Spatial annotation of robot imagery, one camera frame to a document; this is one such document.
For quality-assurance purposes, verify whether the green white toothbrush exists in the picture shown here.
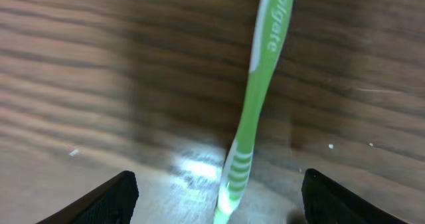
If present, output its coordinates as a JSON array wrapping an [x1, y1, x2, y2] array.
[[213, 0, 294, 224]]

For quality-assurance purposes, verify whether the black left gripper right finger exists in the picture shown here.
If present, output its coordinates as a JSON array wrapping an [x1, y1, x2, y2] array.
[[301, 168, 406, 224]]

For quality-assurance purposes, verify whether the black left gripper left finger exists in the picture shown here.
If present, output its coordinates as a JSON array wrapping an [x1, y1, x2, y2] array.
[[37, 171, 139, 224]]

